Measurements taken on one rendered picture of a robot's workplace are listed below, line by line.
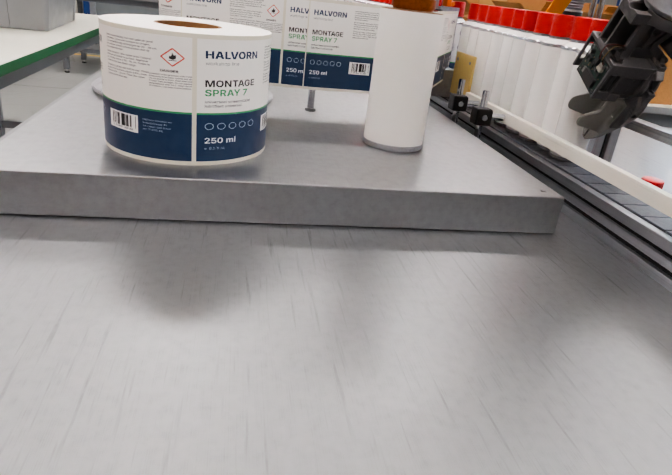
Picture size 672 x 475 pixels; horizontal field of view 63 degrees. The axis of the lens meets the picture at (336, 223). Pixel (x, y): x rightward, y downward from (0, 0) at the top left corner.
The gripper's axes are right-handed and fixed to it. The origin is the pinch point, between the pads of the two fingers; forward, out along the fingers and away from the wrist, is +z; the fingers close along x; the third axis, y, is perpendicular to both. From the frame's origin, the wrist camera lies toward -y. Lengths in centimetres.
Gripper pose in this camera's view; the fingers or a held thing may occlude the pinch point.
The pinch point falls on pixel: (594, 131)
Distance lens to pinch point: 90.3
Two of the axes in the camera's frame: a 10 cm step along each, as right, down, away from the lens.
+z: -1.7, 5.9, 7.9
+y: -9.8, -0.3, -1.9
